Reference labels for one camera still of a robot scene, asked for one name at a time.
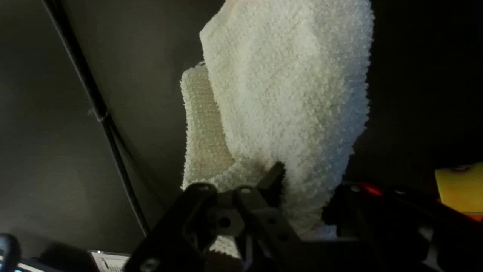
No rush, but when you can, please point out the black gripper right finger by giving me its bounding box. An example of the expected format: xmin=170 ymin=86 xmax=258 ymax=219
xmin=321 ymin=179 xmax=483 ymax=272

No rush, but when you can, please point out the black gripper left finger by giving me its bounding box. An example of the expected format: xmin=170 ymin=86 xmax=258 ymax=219
xmin=122 ymin=160 xmax=306 ymax=272

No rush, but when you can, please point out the yellow and red toy bottle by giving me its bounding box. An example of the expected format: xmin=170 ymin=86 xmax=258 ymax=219
xmin=434 ymin=161 xmax=483 ymax=223

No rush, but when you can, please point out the white terry cloth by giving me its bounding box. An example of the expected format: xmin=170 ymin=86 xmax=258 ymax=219
xmin=179 ymin=0 xmax=376 ymax=272

